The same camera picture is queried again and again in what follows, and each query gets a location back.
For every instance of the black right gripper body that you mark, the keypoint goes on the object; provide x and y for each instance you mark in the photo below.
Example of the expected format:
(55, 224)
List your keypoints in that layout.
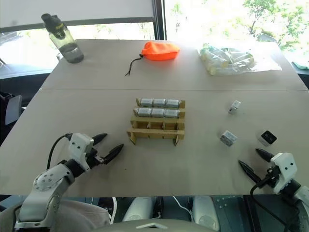
(271, 181)

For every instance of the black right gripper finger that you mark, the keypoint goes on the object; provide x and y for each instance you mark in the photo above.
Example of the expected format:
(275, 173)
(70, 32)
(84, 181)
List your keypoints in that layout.
(265, 155)
(249, 172)

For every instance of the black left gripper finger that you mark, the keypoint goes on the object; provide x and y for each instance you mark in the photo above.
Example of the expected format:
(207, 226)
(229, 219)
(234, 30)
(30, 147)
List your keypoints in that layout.
(100, 138)
(114, 152)

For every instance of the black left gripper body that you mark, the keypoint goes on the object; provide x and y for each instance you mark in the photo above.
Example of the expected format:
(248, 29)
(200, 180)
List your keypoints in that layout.
(95, 160)

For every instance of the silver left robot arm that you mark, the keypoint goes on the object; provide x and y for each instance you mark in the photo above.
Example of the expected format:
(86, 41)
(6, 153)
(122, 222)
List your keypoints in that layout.
(46, 181)

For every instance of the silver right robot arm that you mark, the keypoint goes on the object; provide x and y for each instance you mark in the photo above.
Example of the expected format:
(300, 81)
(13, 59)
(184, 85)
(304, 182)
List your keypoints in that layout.
(301, 195)

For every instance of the cardboard battery rack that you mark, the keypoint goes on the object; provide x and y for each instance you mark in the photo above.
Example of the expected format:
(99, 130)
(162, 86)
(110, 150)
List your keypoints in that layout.
(157, 131)

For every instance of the white rounded robot leg shell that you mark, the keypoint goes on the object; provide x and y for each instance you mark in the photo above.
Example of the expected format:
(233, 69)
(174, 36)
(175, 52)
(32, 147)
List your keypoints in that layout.
(205, 210)
(138, 209)

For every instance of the beige cloth cover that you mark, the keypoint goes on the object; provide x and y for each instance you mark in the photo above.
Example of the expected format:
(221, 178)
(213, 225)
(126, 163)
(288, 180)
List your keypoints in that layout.
(79, 217)

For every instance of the grey robot torso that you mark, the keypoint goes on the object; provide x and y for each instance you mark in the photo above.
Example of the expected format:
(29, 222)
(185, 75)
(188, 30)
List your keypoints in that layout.
(154, 226)

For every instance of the grey chair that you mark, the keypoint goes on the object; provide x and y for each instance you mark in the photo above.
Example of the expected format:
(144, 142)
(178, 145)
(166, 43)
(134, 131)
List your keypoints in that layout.
(12, 108)

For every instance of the green object at table edge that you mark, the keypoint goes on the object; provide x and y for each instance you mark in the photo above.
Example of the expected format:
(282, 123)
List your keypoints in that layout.
(300, 65)

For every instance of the clear bottle with black lid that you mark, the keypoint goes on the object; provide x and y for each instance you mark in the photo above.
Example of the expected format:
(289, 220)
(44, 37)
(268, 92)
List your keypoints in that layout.
(65, 41)

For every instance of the clear plastic bag of items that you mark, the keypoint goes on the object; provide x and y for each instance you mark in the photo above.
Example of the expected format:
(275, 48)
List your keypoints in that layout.
(227, 59)

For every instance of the white roller blind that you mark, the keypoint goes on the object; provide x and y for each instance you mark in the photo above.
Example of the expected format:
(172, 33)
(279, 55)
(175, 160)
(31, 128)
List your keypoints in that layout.
(72, 10)

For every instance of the white black charger block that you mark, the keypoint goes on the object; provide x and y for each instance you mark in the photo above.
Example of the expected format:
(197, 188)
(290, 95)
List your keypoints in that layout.
(266, 138)

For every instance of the small white cube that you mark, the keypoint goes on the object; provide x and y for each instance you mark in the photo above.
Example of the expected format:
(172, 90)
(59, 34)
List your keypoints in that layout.
(234, 107)

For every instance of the dark window frame post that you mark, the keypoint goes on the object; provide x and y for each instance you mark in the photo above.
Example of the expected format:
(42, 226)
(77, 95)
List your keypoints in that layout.
(160, 19)

